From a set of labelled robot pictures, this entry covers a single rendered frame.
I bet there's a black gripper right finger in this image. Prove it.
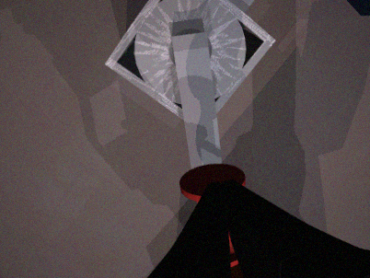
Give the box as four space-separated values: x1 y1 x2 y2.
222 180 370 278

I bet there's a grey and red crank handle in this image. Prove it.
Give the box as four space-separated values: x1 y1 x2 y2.
171 32 247 202

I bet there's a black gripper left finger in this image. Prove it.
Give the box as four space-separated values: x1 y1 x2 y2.
147 182 232 278

